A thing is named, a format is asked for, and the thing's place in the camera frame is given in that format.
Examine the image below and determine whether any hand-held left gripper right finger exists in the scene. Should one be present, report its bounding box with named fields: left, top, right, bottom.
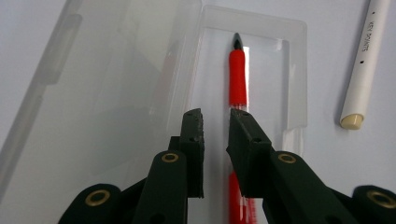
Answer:
left=226, top=108, right=359, bottom=224

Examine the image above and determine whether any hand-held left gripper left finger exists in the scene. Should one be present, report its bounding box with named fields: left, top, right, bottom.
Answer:
left=132, top=107, right=205, bottom=224

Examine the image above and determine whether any red pen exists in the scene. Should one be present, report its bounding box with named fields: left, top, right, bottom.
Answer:
left=228, top=32, right=257, bottom=224

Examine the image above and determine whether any clear plastic pencil case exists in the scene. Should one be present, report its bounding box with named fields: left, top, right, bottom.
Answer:
left=0, top=0, right=309, bottom=203

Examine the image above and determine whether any white pen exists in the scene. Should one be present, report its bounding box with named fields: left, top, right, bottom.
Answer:
left=339, top=0, right=392, bottom=131

